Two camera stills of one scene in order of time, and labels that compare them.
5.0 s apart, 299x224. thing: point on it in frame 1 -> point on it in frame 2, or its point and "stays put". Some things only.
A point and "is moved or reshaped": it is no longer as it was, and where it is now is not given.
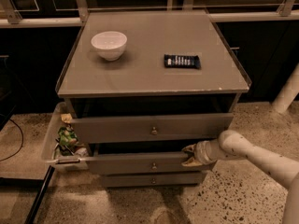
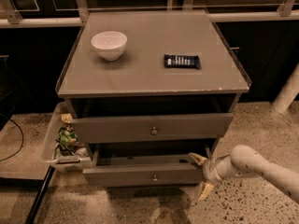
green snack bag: [66, 136] stays put
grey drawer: [142, 163] is moved or reshaped
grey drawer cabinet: [141, 86] stays put
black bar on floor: [32, 216] stays put
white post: [288, 92] stays put
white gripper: [202, 153] -> [209, 170]
